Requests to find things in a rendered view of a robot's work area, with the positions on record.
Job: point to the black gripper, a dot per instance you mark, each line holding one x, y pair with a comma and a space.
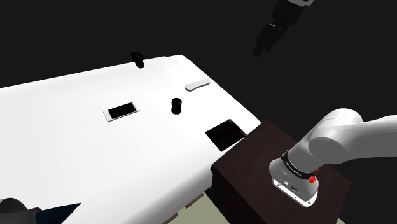
285, 15

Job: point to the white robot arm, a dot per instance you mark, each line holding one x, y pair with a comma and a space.
335, 139

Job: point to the white oblong remote control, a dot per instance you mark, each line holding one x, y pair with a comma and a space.
197, 85

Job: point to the black flat square tablet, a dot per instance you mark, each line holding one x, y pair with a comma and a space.
225, 134

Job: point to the dark brown robot stand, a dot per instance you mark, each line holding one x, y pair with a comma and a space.
248, 167

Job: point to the white phone with black screen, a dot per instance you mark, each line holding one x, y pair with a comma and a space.
122, 111

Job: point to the white bed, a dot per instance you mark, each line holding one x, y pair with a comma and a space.
77, 149

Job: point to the dark grey pointed cloth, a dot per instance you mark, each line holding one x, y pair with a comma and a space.
28, 214

